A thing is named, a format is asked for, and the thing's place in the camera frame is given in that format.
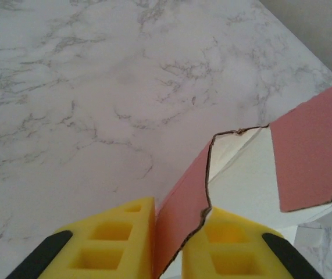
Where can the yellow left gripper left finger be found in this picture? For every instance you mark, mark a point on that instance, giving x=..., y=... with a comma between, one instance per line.
x=96, y=253

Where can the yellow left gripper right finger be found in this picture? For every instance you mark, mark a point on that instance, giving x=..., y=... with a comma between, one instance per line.
x=235, y=255

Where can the pink and white paper box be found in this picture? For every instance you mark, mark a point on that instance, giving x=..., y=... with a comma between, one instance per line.
x=299, y=139

